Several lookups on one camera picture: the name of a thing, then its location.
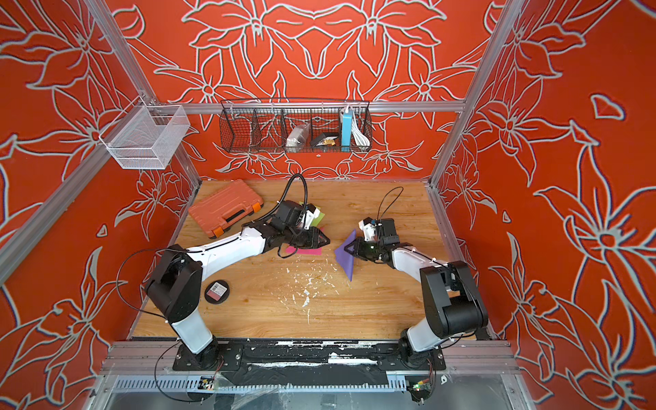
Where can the black wire wall basket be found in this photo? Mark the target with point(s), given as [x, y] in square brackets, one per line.
[263, 125]

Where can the clear acrylic wall bin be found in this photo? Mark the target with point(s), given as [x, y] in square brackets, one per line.
[147, 137]

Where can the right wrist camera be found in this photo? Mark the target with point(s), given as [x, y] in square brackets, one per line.
[382, 232]

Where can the light blue box in basket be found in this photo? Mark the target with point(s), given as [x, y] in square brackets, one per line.
[346, 130]

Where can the lime green square paper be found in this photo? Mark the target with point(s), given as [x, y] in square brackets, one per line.
[318, 216]

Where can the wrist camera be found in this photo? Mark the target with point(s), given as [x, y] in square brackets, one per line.
[293, 215]
[382, 232]

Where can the round black puck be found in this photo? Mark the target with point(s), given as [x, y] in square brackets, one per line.
[217, 292]

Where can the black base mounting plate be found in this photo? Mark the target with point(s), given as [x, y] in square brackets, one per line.
[311, 363]

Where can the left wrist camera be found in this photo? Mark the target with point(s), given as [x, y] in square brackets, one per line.
[293, 215]

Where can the magenta square paper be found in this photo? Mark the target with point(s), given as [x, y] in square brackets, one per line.
[307, 252]

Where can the small black box in basket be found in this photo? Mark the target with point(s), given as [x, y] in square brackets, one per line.
[325, 140]

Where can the clear plastic bag in basket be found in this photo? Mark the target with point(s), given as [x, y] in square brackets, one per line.
[297, 138]

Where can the purple square paper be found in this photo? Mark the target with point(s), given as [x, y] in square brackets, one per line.
[344, 259]

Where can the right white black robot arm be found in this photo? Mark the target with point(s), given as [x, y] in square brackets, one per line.
[452, 302]

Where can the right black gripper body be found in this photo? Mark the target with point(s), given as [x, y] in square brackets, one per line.
[370, 250]

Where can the orange plastic tool case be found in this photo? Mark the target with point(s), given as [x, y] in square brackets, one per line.
[217, 213]

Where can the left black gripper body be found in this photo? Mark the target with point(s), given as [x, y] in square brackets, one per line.
[301, 238]

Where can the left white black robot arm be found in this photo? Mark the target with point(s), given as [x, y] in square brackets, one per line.
[176, 284]

